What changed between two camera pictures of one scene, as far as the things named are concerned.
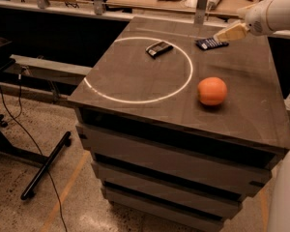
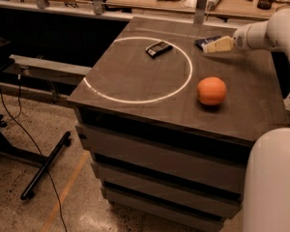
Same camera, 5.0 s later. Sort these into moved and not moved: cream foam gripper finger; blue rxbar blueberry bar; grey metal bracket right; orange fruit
Moved: cream foam gripper finger
Not moved: grey metal bracket right; orange fruit; blue rxbar blueberry bar
